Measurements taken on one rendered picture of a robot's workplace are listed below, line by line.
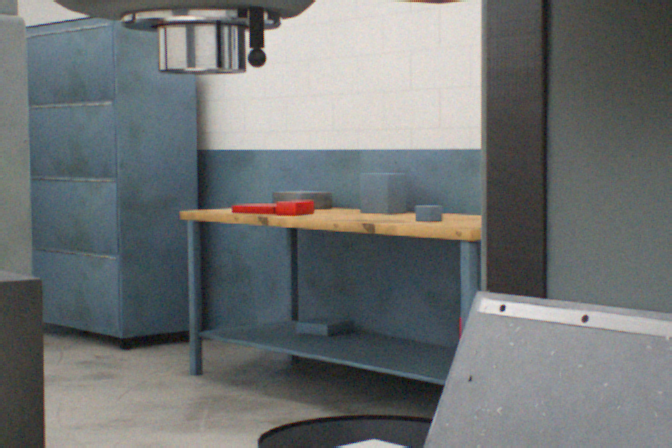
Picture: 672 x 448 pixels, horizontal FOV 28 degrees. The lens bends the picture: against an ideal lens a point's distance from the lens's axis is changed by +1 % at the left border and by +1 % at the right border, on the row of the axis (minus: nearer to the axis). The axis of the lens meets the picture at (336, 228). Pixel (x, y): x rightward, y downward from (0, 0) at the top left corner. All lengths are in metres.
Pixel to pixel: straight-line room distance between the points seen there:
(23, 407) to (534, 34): 0.47
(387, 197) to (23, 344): 5.55
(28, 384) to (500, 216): 0.38
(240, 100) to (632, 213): 7.12
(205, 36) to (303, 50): 6.86
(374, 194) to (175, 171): 1.93
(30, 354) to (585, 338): 0.40
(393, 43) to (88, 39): 2.13
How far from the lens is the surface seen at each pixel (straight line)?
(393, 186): 6.49
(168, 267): 8.13
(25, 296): 0.97
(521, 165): 1.04
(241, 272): 8.07
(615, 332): 0.98
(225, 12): 0.68
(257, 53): 0.67
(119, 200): 7.94
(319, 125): 7.42
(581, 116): 1.00
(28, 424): 0.98
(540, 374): 1.00
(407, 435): 2.97
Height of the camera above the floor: 1.24
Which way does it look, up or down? 4 degrees down
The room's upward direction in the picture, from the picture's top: 1 degrees counter-clockwise
